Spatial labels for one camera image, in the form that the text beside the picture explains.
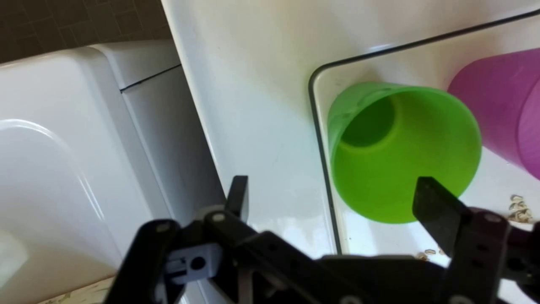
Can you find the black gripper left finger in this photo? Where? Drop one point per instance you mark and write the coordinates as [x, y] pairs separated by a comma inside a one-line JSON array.
[[263, 254]]

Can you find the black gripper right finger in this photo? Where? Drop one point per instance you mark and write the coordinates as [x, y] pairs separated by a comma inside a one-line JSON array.
[[478, 247]]

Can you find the green plastic cup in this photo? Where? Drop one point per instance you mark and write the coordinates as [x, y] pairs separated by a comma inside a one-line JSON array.
[[393, 163]]

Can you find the scattered brown crumbs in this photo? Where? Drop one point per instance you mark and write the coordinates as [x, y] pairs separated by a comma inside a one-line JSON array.
[[520, 207], [425, 254]]

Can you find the white washing machine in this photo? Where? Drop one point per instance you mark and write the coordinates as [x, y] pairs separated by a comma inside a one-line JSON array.
[[253, 112]]

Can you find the purple plastic cup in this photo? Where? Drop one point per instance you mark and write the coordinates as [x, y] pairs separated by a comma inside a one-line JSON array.
[[499, 107]]

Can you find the small orange Kirkland box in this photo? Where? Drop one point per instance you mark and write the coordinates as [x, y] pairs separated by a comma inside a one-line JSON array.
[[84, 293]]

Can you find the white sink basin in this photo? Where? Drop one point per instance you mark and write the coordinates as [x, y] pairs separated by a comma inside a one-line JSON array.
[[56, 170]]

